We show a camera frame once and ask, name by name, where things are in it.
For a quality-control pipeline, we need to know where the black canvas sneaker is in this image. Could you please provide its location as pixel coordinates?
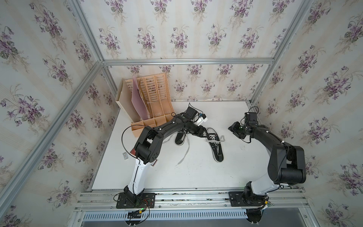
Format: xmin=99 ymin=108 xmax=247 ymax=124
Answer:
xmin=206 ymin=128 xmax=224 ymax=163
xmin=170 ymin=131 xmax=191 ymax=167

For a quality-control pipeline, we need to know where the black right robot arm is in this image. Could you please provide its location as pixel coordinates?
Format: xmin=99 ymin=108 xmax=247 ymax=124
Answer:
xmin=228 ymin=122 xmax=306 ymax=196

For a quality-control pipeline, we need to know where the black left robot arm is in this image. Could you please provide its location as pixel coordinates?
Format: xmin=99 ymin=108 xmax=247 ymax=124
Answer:
xmin=123 ymin=114 xmax=207 ymax=206

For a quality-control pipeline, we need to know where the peach plastic file organizer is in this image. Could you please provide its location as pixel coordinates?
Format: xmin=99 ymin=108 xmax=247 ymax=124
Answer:
xmin=125 ymin=73 xmax=174 ymax=137

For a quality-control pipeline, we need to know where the pink folder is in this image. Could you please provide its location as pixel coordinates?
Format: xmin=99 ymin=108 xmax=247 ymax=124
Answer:
xmin=131 ymin=76 xmax=150 ymax=120

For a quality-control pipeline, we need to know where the red card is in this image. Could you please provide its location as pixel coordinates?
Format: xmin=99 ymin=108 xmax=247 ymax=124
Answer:
xmin=130 ymin=148 xmax=157 ymax=166

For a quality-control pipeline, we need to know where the small grey tag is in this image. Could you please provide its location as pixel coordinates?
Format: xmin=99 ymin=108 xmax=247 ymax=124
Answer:
xmin=123 ymin=152 xmax=129 ymax=160

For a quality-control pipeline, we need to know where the beige folder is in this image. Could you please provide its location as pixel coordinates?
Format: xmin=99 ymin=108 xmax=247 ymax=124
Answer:
xmin=115 ymin=79 xmax=141 ymax=123

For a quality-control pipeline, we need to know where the small circuit board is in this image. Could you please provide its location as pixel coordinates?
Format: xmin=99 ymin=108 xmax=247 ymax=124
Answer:
xmin=126 ymin=211 xmax=142 ymax=220

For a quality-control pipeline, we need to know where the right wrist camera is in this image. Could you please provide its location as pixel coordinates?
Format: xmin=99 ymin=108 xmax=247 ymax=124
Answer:
xmin=244 ymin=112 xmax=259 ymax=126

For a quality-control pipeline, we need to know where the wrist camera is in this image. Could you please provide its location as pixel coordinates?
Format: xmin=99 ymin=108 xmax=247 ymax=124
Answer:
xmin=181 ymin=106 xmax=208 ymax=126
xmin=244 ymin=112 xmax=259 ymax=126

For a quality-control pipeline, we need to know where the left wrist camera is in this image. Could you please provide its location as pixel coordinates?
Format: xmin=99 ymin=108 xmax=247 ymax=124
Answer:
xmin=181 ymin=106 xmax=208 ymax=126

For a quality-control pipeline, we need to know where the aluminium rail frame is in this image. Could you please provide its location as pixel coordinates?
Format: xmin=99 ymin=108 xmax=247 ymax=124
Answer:
xmin=0 ymin=0 xmax=321 ymax=227

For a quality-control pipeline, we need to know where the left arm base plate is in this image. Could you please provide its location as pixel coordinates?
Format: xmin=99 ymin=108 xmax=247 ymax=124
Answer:
xmin=116 ymin=193 xmax=156 ymax=209

